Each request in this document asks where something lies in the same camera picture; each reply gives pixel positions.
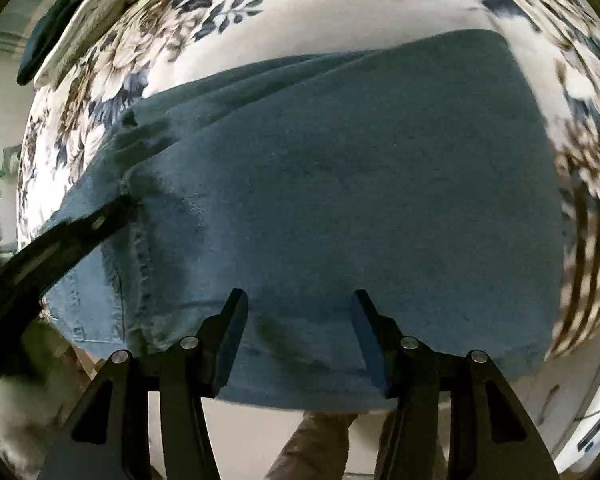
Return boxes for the blue denim pants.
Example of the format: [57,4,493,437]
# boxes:
[41,29,571,412]

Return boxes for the floral bed sheet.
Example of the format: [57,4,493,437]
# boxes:
[16,0,600,361]

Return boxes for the dark green cloth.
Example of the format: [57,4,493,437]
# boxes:
[16,0,131,87]

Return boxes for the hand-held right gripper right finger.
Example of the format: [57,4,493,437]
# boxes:
[349,289,564,480]

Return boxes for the person's legs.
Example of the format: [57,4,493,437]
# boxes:
[264,410,448,480]

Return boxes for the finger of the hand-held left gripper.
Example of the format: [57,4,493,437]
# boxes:
[10,195,136,297]

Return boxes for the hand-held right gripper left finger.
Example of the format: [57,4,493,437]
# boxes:
[36,288,249,480]

